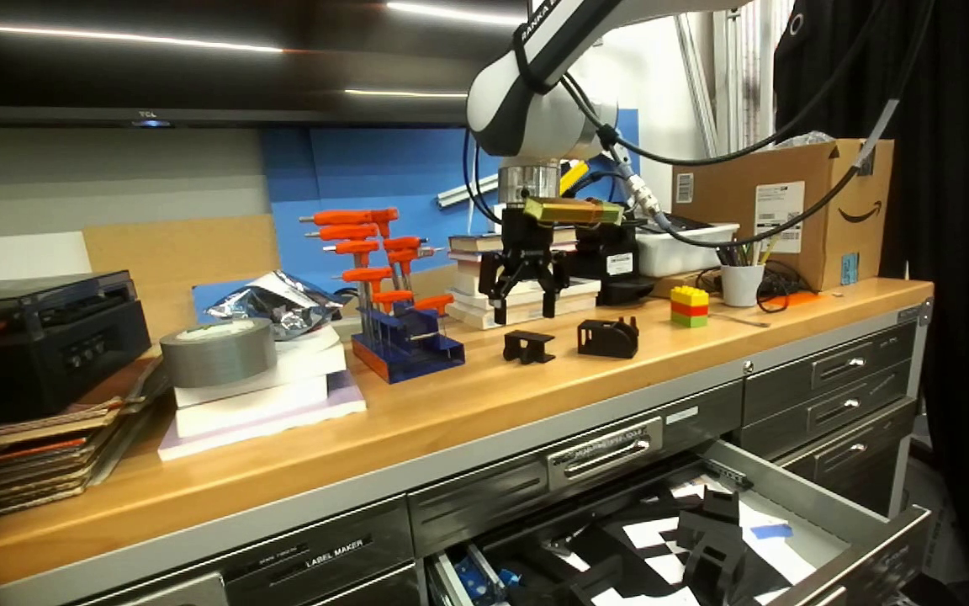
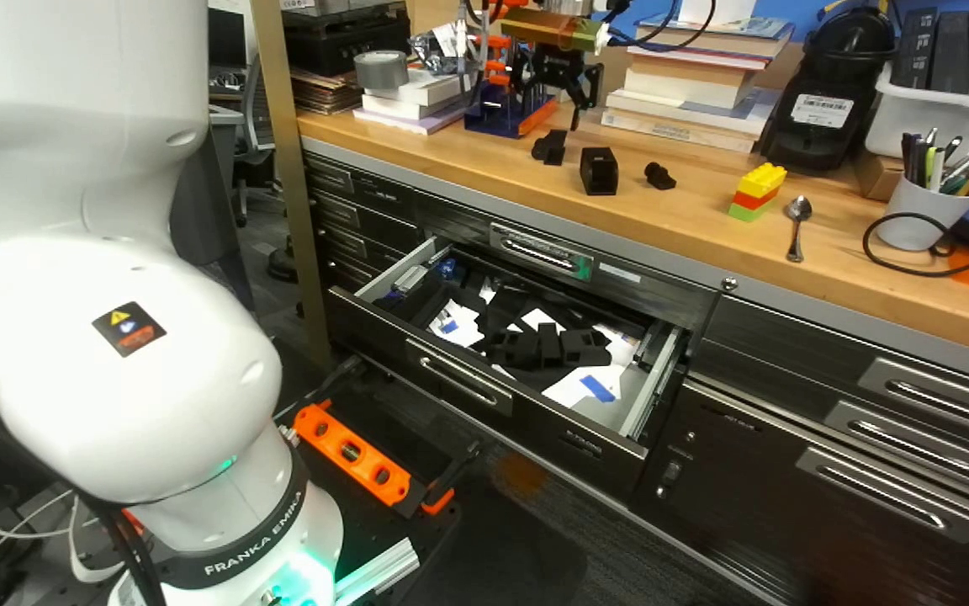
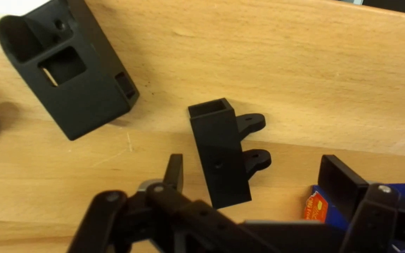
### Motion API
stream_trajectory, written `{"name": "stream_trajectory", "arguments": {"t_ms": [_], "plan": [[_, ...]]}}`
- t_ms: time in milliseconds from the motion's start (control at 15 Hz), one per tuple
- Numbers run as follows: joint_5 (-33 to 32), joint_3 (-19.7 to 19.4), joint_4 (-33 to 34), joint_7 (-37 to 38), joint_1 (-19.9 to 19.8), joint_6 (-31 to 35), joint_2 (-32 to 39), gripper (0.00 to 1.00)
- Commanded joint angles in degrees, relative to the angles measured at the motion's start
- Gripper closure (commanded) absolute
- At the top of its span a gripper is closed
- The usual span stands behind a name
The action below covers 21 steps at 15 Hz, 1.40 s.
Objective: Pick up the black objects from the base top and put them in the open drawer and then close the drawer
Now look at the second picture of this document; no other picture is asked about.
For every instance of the white pen cup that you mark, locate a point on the white pen cup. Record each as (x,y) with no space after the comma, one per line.
(919,218)

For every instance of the grey drawer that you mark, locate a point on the grey drawer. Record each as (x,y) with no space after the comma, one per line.
(514,340)

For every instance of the blue tape strip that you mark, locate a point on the blue tape strip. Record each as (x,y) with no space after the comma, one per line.
(598,388)

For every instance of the stack of books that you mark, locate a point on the stack of books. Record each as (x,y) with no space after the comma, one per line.
(700,82)

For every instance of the metal spoon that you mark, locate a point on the metal spoon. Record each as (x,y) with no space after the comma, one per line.
(800,209)

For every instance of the white storage bin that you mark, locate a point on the white storage bin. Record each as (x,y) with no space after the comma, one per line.
(926,82)

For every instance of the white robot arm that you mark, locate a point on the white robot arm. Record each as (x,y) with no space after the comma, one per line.
(122,367)

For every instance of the black box part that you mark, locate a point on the black box part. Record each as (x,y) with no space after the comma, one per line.
(600,168)

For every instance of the wrist camera with tape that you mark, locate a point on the wrist camera with tape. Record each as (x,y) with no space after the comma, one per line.
(553,27)

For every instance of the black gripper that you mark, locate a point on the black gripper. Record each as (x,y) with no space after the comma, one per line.
(559,67)

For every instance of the small black lump part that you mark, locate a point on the small black lump part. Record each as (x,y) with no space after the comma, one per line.
(658,175)

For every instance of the black label maker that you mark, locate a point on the black label maker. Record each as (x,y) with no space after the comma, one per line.
(824,105)

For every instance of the black bracket part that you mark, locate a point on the black bracket part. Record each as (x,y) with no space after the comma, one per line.
(548,150)

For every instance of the stacked colourful toy bricks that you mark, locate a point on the stacked colourful toy bricks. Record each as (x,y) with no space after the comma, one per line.
(756,191)

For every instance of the grey duct tape roll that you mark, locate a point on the grey duct tape roll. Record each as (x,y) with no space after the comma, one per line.
(381,67)

